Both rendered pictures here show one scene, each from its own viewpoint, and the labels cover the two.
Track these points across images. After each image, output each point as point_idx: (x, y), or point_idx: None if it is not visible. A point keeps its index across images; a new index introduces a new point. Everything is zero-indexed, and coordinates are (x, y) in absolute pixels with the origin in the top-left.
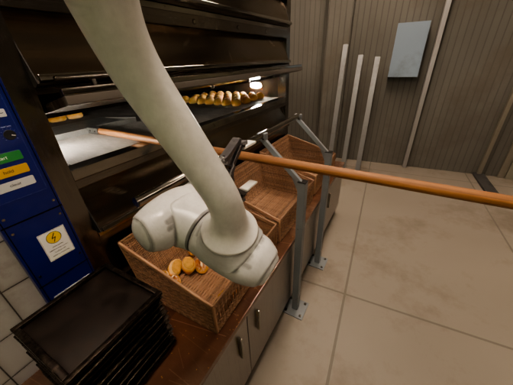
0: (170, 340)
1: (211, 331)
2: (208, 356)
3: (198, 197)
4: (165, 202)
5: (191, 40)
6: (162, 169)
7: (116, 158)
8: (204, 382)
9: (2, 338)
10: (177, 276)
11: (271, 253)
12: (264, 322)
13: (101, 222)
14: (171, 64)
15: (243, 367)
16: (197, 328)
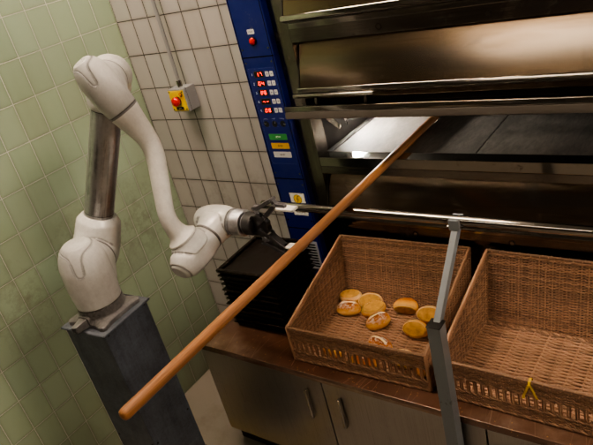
0: (283, 326)
1: None
2: (274, 358)
3: (214, 217)
4: (206, 208)
5: (486, 36)
6: (409, 192)
7: (355, 161)
8: (263, 368)
9: None
10: (355, 305)
11: (174, 260)
12: (368, 443)
13: None
14: (428, 76)
15: (325, 438)
16: None
